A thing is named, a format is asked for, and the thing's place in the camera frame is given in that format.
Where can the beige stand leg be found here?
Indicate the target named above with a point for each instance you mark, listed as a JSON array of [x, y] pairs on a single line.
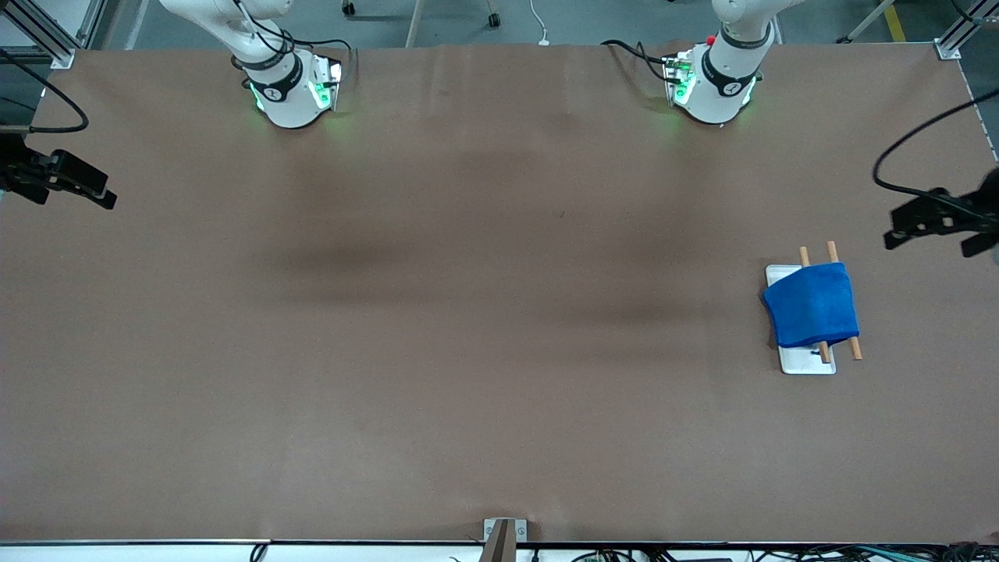
[[868, 22]]

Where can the blue towel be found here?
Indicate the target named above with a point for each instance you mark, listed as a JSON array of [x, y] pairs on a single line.
[[812, 308]]

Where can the aluminium frame post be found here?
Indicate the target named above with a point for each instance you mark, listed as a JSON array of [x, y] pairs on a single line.
[[964, 31], [47, 39]]

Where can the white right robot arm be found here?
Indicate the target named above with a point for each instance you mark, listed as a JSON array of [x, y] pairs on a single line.
[[285, 90]]

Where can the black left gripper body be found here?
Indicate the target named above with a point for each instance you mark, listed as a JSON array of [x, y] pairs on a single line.
[[985, 204]]

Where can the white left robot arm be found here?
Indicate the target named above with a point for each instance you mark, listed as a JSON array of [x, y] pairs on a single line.
[[722, 82]]

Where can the black chair caster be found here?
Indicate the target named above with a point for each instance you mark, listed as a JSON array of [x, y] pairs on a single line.
[[494, 19], [348, 8]]

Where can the aluminium camera mast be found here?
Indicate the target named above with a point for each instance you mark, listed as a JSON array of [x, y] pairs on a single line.
[[501, 540]]

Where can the grey chair leg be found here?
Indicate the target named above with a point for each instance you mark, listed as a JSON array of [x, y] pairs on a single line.
[[414, 22]]

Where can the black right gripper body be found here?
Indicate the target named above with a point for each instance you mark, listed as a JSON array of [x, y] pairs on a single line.
[[17, 173]]

